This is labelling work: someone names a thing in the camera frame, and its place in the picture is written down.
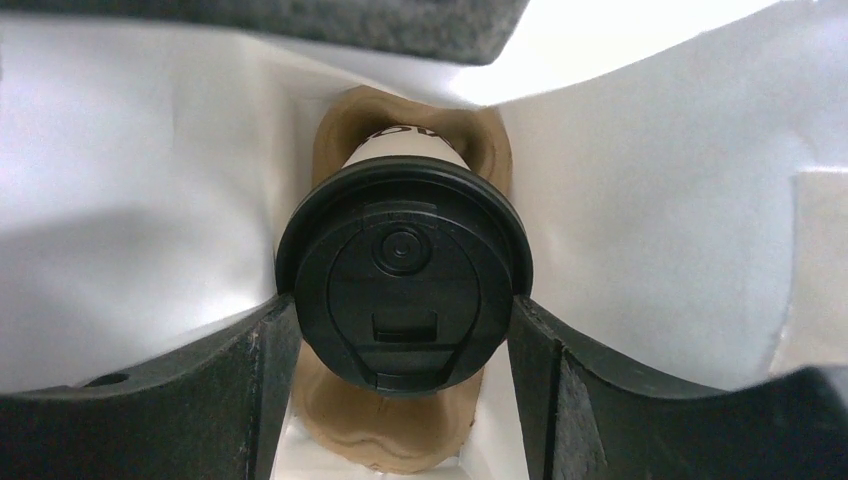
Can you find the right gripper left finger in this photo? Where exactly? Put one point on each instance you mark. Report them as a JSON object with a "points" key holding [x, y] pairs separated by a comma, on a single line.
{"points": [[213, 409]]}

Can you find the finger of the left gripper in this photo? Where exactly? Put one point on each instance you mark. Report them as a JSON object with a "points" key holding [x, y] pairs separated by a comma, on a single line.
{"points": [[470, 32]]}

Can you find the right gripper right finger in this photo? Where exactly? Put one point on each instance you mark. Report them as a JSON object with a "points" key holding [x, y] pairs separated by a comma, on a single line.
{"points": [[589, 412]]}

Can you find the brown cardboard cup carrier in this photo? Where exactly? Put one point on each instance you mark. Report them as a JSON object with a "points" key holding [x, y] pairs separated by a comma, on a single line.
{"points": [[390, 434]]}

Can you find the white paper coffee cup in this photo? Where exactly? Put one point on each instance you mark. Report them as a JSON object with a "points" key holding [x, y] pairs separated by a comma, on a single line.
{"points": [[403, 265]]}

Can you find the light blue paper bag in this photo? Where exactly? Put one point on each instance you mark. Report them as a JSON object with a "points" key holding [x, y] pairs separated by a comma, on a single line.
{"points": [[680, 168]]}

